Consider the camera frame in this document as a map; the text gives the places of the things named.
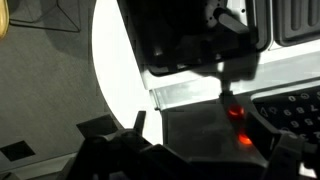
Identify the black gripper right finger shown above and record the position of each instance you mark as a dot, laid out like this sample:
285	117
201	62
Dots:
288	156

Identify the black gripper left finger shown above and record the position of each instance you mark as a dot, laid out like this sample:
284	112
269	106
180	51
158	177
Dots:
116	156

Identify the black stove keypad panel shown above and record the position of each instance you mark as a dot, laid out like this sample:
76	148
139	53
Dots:
293	115

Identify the orange round stove button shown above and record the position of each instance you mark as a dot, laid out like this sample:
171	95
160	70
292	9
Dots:
245	139

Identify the silver toy stove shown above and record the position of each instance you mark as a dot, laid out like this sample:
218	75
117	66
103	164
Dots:
200	90

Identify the yellow wooden object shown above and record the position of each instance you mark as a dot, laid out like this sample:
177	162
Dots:
3	16

